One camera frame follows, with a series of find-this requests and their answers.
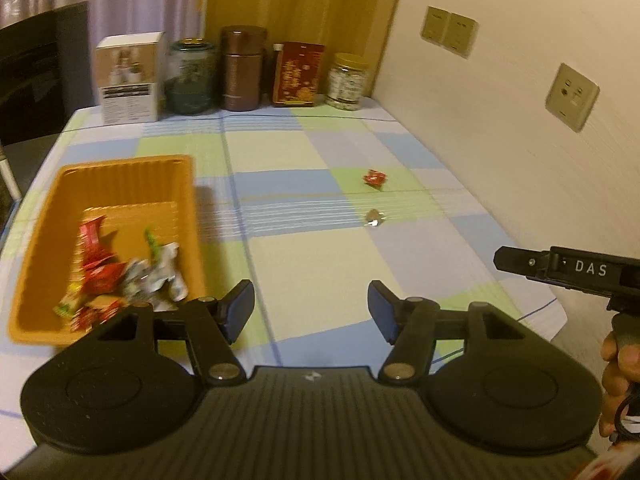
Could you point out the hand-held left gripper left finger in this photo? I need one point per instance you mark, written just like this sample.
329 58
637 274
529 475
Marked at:
235 310

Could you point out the beige wall switch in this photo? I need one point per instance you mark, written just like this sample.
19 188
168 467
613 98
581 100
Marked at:
434 25
461 35

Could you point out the red gift box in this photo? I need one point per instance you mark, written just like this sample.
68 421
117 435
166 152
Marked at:
298 75

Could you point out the brown metal canister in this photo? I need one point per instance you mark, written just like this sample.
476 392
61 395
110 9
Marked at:
242 70

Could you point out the beige wall socket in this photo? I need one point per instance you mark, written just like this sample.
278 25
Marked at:
571 97

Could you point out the tan candy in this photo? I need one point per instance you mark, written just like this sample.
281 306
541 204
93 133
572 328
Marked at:
374 217

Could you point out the wooden cabinet panel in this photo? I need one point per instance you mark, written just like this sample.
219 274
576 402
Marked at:
300 0

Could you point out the white cardboard box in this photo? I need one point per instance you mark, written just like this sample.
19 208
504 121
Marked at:
130 80

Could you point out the small red printed candy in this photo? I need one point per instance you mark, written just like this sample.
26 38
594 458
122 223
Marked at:
90 317

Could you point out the clear plastic nut jar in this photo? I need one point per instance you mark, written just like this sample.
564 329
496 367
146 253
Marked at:
346 82

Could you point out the orange plastic tray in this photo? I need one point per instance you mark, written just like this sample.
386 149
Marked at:
125 185

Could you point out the green glass jar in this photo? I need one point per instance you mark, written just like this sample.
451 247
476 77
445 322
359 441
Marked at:
192 80

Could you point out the person's right hand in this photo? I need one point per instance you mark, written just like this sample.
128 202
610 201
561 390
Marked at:
617 375

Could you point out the large red snack packet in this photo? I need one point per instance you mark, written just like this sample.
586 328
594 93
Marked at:
102 277

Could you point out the black chair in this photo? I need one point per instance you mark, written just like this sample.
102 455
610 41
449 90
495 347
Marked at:
35 75

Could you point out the yellow green snack packet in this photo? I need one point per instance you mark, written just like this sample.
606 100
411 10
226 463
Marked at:
67 305

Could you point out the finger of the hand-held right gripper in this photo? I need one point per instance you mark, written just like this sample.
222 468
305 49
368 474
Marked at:
520 261

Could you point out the red twisted wrapper candy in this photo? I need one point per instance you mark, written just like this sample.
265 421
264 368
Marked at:
375 178

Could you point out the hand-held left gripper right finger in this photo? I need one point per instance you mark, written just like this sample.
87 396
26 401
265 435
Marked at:
382 310

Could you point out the red packet with white print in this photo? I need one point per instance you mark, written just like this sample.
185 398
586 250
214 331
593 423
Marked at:
91 235

